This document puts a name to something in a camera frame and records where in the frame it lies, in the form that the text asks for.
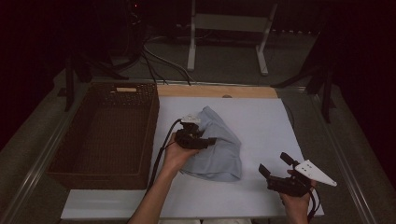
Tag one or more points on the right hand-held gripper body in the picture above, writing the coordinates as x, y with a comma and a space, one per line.
314, 174

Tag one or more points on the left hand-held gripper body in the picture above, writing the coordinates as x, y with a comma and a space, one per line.
188, 140

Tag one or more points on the light blue shirt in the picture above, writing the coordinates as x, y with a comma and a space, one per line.
221, 155

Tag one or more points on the brown wicker basket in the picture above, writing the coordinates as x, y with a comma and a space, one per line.
109, 140

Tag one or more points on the person's left hand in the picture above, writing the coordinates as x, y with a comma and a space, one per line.
176, 157

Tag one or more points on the person's right hand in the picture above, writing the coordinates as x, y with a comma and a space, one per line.
299, 205

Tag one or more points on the white table board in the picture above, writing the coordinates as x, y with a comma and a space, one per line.
264, 124

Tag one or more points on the black tripod stand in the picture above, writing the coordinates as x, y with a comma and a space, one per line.
69, 87
327, 93

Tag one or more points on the white metal stand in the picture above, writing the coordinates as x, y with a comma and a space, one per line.
232, 23

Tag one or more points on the dark equipment with red light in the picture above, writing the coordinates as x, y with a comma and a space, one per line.
135, 18

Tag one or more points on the metal floor rail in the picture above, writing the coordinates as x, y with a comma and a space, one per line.
346, 169
34, 174
249, 84

